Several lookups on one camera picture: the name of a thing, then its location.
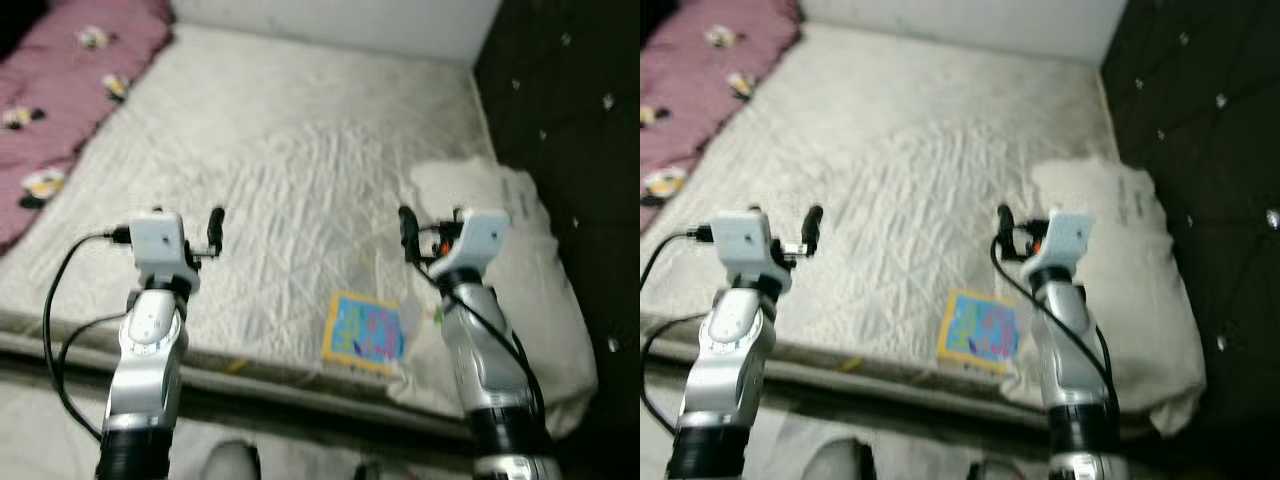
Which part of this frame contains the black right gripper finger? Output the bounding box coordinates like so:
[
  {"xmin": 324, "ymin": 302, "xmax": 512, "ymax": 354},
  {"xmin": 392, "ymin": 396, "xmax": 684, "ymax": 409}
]
[
  {"xmin": 397, "ymin": 206, "xmax": 422, "ymax": 266},
  {"xmin": 995, "ymin": 204, "xmax": 1018, "ymax": 263}
]

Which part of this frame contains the colourful children's book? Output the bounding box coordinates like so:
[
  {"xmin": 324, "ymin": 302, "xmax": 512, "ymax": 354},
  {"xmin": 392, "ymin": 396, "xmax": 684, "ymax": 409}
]
[
  {"xmin": 937, "ymin": 288, "xmax": 1021, "ymax": 376},
  {"xmin": 322, "ymin": 290, "xmax": 406, "ymax": 376}
]

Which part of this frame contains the white pillow with lettering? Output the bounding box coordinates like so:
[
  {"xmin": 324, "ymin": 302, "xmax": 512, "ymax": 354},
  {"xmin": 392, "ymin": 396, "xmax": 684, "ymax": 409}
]
[
  {"xmin": 385, "ymin": 160, "xmax": 599, "ymax": 441},
  {"xmin": 1000, "ymin": 155, "xmax": 1206, "ymax": 438}
]

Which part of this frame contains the white quilted mattress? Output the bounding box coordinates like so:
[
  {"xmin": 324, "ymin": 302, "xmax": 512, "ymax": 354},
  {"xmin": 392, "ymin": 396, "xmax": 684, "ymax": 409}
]
[
  {"xmin": 640, "ymin": 22, "xmax": 1131, "ymax": 421},
  {"xmin": 0, "ymin": 22, "xmax": 521, "ymax": 436}
]

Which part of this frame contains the pink cartoon print blanket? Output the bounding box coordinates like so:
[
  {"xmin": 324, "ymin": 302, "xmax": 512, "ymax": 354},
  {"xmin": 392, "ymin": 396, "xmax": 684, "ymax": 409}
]
[
  {"xmin": 640, "ymin": 0, "xmax": 803, "ymax": 236},
  {"xmin": 0, "ymin": 0, "xmax": 173, "ymax": 256}
]

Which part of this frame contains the black tufted headboard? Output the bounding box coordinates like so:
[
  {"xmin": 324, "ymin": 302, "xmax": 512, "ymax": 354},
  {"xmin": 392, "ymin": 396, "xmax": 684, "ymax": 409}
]
[
  {"xmin": 472, "ymin": 0, "xmax": 641, "ymax": 480},
  {"xmin": 1100, "ymin": 0, "xmax": 1280, "ymax": 471}
]

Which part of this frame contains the grey left robot leg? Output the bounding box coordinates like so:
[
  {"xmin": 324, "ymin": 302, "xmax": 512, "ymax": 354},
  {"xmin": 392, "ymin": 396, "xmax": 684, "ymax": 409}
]
[
  {"xmin": 800, "ymin": 438, "xmax": 869, "ymax": 480},
  {"xmin": 200, "ymin": 440, "xmax": 263, "ymax": 480}
]

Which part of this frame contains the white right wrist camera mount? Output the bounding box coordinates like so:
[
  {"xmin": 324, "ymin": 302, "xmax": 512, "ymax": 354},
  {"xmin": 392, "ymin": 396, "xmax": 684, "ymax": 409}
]
[
  {"xmin": 1025, "ymin": 208, "xmax": 1096, "ymax": 279},
  {"xmin": 430, "ymin": 208, "xmax": 511, "ymax": 281}
]

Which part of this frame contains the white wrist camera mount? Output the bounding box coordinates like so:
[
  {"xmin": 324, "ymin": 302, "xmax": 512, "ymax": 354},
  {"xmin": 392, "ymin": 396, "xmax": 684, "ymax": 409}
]
[
  {"xmin": 712, "ymin": 208, "xmax": 791, "ymax": 293},
  {"xmin": 430, "ymin": 208, "xmax": 511, "ymax": 281},
  {"xmin": 1025, "ymin": 208, "xmax": 1096, "ymax": 279},
  {"xmin": 130, "ymin": 210, "xmax": 199, "ymax": 293}
]

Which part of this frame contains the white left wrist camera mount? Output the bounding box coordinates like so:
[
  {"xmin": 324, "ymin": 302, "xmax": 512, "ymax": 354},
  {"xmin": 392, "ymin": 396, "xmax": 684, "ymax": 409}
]
[
  {"xmin": 130, "ymin": 210, "xmax": 199, "ymax": 293},
  {"xmin": 712, "ymin": 208, "xmax": 791, "ymax": 293}
]

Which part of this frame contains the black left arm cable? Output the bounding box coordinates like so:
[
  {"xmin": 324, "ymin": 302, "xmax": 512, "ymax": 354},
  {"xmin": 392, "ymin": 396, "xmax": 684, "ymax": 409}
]
[
  {"xmin": 42, "ymin": 228, "xmax": 136, "ymax": 446},
  {"xmin": 640, "ymin": 225, "xmax": 719, "ymax": 436}
]

